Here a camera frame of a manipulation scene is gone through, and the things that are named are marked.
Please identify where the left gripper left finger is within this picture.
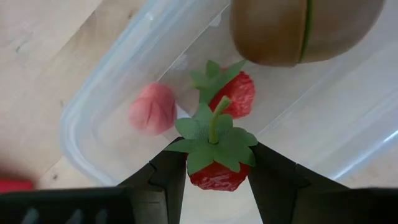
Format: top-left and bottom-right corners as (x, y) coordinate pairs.
(118, 137), (187, 224)

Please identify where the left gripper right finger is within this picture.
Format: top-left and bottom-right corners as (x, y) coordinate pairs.
(248, 142), (398, 224)

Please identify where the red toy strawberry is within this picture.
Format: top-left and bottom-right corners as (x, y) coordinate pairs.
(190, 59), (256, 119)
(164, 96), (259, 192)

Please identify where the crumpled red cloth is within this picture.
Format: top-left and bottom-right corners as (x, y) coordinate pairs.
(0, 177), (34, 194)

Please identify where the brown toy kiwi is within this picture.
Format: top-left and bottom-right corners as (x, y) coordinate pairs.
(229, 0), (386, 68)

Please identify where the clear plastic tupperware container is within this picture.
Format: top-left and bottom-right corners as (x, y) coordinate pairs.
(58, 0), (398, 189)

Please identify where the pink toy peach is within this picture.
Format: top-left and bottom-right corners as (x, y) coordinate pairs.
(129, 82), (178, 136)

